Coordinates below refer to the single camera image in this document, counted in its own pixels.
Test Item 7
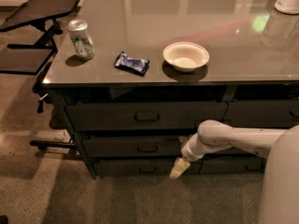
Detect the grey drawer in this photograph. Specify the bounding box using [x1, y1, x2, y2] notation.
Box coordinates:
[93, 158, 203, 177]
[65, 102, 227, 131]
[223, 100, 299, 128]
[82, 135, 181, 158]
[199, 154, 265, 174]

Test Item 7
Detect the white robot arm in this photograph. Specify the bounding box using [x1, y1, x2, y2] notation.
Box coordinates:
[170, 119, 299, 224]

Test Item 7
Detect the grey drawer cabinet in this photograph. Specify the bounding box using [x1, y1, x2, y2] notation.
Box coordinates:
[44, 0, 299, 177]

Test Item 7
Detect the blue snack wrapper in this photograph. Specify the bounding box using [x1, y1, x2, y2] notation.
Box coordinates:
[114, 51, 150, 76]

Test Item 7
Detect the white paper bowl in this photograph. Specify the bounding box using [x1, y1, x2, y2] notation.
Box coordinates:
[163, 42, 209, 73]

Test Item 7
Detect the silver soda can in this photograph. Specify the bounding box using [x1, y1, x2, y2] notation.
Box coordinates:
[67, 20, 94, 60]

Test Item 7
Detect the white container with label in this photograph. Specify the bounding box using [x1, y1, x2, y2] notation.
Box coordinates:
[275, 0, 299, 15]

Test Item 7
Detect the black tilted stand table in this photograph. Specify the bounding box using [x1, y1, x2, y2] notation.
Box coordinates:
[0, 0, 80, 75]

